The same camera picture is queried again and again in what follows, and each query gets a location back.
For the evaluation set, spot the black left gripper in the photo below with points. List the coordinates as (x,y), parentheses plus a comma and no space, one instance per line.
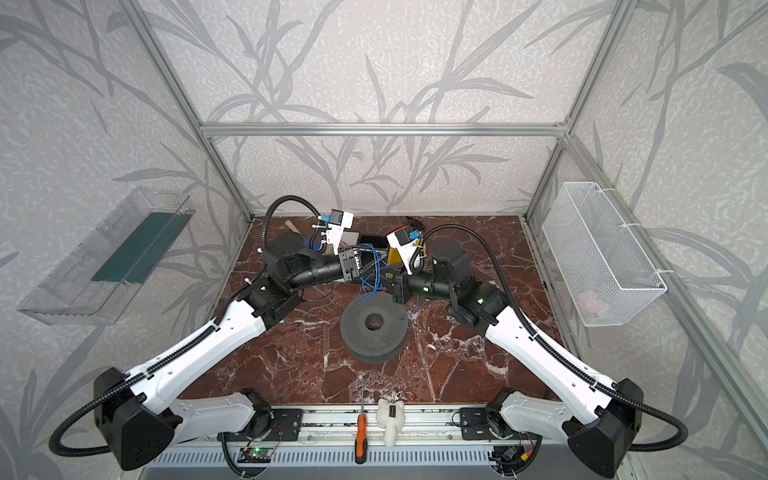
(349,264)

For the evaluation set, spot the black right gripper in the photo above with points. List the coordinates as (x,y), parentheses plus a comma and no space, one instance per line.
(396,285)

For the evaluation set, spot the grey perforated cable spool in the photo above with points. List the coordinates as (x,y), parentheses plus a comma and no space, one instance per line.
(375,328)

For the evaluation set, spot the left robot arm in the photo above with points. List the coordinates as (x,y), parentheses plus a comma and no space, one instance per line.
(137,414)

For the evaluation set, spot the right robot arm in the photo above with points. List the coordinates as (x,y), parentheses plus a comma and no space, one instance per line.
(599,419)

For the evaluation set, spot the yellow plastic bin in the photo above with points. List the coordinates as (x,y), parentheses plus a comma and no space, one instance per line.
(393,256)

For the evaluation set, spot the black plastic bin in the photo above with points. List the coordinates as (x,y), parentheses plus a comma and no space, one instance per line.
(377,241)

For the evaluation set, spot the white plastic part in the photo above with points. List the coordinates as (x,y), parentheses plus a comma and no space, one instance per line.
(390,417)

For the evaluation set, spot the pink object in basket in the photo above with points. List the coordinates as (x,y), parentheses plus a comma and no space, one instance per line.
(592,303)

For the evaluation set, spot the green circuit board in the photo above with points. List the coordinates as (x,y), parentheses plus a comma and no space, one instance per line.
(253,455)

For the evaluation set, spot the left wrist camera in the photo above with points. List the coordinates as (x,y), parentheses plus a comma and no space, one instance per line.
(331,227)

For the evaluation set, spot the blue brush wooden handle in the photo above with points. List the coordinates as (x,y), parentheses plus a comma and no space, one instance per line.
(293,228)

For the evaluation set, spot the orange handled screwdriver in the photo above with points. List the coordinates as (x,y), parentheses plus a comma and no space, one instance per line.
(361,441)

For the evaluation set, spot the white wire mesh basket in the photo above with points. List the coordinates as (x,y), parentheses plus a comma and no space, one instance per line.
(596,249)

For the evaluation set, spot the clear plastic wall tray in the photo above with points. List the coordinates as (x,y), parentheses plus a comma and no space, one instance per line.
(95,283)

